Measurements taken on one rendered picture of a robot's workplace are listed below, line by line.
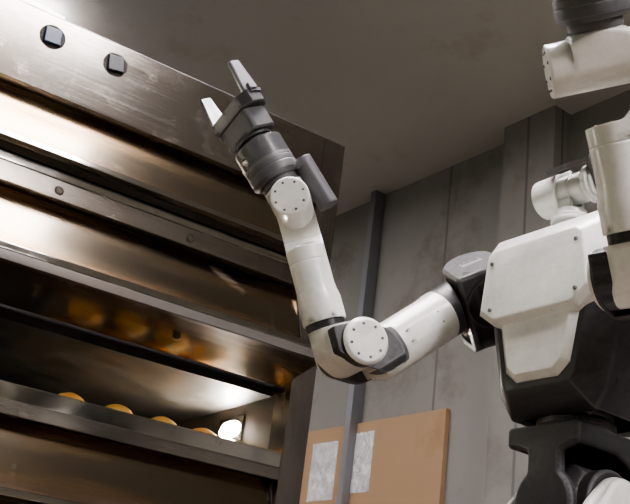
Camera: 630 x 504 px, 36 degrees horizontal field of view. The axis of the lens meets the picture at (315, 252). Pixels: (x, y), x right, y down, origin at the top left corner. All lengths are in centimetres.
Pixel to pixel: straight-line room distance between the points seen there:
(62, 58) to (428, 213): 290
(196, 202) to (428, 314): 105
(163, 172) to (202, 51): 197
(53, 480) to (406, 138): 307
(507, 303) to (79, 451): 115
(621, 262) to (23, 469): 146
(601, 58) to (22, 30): 167
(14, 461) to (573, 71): 151
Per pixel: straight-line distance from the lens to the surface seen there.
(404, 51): 427
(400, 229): 521
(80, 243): 240
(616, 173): 118
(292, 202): 158
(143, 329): 236
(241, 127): 166
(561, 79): 119
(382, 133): 486
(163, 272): 246
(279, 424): 258
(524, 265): 153
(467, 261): 173
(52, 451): 229
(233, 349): 242
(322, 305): 156
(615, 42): 120
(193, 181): 259
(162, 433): 238
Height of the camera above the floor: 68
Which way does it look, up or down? 23 degrees up
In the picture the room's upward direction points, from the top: 8 degrees clockwise
